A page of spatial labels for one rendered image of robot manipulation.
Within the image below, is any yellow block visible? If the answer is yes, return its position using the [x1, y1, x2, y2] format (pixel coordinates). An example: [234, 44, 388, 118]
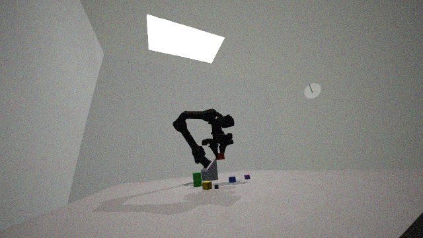
[202, 181, 212, 190]

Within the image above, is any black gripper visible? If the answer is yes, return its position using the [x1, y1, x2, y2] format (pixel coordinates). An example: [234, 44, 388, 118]
[202, 129, 233, 159]

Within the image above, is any green block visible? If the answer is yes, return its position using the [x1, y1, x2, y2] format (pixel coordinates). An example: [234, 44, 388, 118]
[193, 179, 202, 187]
[193, 173, 201, 180]

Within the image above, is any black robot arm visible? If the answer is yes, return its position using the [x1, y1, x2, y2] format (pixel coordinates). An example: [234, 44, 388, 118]
[173, 109, 235, 169]

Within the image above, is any red block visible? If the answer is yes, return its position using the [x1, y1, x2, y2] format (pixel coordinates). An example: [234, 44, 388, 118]
[216, 153, 225, 160]

